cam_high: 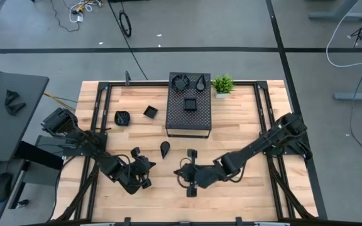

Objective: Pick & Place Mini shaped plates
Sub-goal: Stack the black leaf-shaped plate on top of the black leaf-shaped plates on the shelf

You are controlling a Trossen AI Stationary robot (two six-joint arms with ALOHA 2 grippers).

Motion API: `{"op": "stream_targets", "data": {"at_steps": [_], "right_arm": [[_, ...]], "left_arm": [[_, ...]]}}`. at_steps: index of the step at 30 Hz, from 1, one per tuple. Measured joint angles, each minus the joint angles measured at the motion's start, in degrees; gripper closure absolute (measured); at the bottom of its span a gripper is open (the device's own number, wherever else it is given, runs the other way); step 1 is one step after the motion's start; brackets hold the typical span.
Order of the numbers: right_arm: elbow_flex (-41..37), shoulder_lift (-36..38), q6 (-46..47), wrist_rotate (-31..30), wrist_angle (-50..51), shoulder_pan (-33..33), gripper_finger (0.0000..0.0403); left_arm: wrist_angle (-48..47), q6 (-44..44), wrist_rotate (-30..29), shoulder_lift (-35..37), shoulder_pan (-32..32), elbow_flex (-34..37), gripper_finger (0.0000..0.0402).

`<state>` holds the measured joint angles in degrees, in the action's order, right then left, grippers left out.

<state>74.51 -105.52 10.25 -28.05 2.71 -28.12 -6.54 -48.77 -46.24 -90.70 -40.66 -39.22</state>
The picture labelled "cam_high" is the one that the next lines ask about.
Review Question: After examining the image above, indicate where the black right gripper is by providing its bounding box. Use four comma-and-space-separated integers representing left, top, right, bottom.
173, 148, 201, 198

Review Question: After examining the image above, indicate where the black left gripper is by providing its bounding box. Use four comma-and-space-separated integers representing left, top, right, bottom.
130, 146, 157, 190

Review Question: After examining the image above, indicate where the black teardrop mini plate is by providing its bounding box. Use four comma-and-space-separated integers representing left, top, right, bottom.
195, 73, 207, 92
160, 141, 171, 159

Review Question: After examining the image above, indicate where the black square mini plate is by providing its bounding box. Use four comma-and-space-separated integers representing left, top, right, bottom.
184, 98, 198, 112
143, 105, 159, 119

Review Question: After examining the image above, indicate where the black perforated metal shelf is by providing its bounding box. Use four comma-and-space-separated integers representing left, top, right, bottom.
165, 72, 214, 139

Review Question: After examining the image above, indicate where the green plant in white pot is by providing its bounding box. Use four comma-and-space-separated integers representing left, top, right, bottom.
211, 73, 235, 99

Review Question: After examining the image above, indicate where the black desk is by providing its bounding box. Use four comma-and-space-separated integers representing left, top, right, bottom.
0, 70, 50, 163

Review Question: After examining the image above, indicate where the black computer mouse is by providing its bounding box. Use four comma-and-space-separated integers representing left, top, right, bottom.
0, 172, 14, 203

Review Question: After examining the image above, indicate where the grey desk leg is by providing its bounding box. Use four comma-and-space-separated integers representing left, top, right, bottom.
308, 0, 362, 22
334, 84, 362, 102

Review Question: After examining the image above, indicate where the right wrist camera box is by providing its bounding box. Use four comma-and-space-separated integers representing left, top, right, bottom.
198, 168, 216, 189

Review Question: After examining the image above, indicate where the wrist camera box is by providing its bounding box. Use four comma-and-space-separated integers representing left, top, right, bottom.
121, 166, 141, 189
198, 168, 216, 189

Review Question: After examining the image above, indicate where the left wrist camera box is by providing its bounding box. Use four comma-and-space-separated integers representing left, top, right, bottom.
121, 166, 141, 189

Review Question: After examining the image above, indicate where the long black floor cable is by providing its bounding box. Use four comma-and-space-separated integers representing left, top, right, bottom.
107, 0, 149, 81

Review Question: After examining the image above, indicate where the black plastic bracket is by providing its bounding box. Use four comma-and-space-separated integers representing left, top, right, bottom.
4, 102, 27, 117
4, 90, 21, 106

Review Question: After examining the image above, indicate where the coiled black cable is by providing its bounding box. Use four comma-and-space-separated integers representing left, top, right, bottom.
118, 9, 133, 38

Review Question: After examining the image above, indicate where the white yellow cable bundle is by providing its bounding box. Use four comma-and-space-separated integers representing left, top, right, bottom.
69, 0, 103, 23

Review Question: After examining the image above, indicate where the white floor cable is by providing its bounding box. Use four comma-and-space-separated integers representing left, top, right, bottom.
325, 0, 362, 68

